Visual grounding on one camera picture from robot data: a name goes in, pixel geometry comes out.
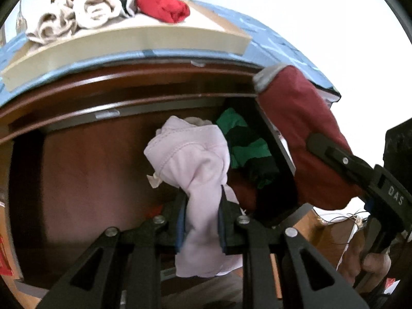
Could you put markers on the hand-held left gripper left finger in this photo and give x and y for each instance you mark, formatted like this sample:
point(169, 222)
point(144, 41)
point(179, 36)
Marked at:
point(180, 228)

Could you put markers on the person's right hand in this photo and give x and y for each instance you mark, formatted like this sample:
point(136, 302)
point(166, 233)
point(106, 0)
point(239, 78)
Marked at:
point(354, 257)

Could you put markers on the pale pink underwear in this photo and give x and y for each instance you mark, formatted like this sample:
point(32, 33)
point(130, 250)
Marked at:
point(193, 167)

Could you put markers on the beige shallow tray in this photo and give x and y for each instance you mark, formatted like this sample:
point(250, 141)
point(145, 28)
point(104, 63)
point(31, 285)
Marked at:
point(135, 38)

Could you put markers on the white and black underwear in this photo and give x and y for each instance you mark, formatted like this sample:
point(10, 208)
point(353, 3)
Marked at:
point(127, 1)

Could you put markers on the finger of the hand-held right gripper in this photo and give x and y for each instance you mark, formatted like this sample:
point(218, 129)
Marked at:
point(383, 235)
point(338, 158)

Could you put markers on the white dotted underwear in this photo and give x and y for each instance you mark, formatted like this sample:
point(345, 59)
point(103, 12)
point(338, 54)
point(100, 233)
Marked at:
point(93, 9)

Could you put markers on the blue checked cloth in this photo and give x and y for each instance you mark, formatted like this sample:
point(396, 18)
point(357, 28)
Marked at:
point(273, 38)

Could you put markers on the green and black underwear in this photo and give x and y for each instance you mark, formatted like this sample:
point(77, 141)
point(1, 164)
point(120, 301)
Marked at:
point(244, 141)

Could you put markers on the dark red grey-banded underwear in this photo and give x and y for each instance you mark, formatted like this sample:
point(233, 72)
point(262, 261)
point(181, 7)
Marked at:
point(296, 119)

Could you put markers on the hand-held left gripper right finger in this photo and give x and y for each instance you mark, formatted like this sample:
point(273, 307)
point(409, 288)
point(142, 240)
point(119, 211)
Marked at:
point(222, 228)

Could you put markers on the dark wooden desk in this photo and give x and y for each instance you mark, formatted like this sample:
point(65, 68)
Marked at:
point(128, 83)

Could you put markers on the beige dotted underwear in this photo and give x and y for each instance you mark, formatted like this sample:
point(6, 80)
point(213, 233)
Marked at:
point(51, 25)

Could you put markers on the wooden drawer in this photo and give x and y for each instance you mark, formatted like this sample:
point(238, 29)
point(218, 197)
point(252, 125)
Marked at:
point(80, 167)

